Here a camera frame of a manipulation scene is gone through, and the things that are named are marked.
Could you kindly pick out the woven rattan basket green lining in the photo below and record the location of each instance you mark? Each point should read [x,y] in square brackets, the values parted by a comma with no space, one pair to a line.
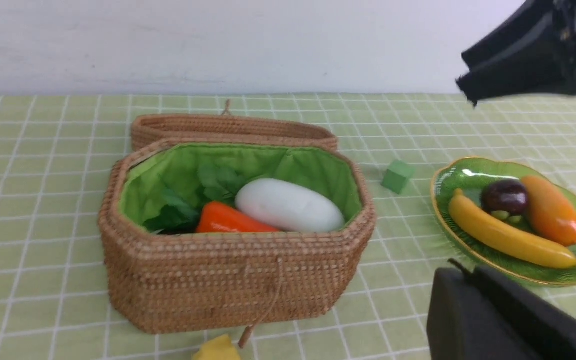
[165,276]

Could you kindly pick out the yellow toy banana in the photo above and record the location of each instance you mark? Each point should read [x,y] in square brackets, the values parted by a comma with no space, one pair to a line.
[507,239]

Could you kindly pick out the woven rattan basket lid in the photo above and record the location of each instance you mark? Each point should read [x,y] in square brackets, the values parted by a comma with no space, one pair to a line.
[226,127]

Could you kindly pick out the orange toy carrot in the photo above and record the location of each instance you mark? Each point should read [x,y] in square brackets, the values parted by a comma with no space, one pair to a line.
[228,222]

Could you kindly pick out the white toy radish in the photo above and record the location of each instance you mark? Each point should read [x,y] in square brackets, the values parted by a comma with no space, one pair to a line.
[277,203]

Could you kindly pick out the green foam cube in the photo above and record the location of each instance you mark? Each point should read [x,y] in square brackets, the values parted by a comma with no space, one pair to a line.
[397,176]

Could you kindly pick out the orange toy mango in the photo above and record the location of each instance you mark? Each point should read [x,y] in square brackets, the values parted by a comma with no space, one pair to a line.
[549,211]

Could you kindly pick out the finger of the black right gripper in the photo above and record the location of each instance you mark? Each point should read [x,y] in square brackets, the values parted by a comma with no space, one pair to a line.
[480,84]
[520,41]

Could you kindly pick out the dark purple toy mangosteen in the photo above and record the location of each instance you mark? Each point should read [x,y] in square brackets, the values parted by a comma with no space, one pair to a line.
[505,200]

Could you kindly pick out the green leaf-shaped glass plate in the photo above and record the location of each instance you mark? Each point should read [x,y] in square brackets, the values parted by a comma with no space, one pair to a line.
[472,174]

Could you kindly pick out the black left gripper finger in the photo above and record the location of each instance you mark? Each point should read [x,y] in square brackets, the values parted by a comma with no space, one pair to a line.
[481,314]

